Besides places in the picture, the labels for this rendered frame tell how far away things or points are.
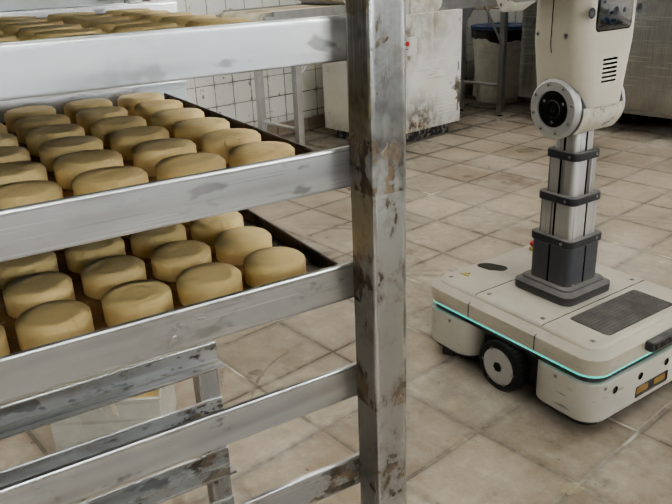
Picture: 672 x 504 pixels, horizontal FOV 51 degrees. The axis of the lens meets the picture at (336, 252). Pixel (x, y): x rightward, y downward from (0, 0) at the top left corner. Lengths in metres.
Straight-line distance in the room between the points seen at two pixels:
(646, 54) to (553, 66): 3.29
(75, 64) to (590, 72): 1.64
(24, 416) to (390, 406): 0.54
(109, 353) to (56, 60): 0.19
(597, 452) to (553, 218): 0.64
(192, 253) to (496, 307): 1.59
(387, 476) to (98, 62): 0.39
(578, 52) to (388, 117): 1.47
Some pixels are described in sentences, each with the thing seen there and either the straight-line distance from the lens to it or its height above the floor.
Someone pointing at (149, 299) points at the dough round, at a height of 0.97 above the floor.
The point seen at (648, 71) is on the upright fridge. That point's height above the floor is 0.45.
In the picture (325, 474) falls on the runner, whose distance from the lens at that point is 0.63.
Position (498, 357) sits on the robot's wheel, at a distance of 2.14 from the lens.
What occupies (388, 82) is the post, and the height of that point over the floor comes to 1.11.
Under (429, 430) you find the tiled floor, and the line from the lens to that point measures 2.02.
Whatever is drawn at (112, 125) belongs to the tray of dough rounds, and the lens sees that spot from 0.68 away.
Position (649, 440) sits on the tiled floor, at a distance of 2.10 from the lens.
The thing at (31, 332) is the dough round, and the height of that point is 0.97.
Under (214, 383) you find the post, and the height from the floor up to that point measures 0.64.
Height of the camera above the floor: 1.19
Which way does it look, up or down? 22 degrees down
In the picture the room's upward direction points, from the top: 2 degrees counter-clockwise
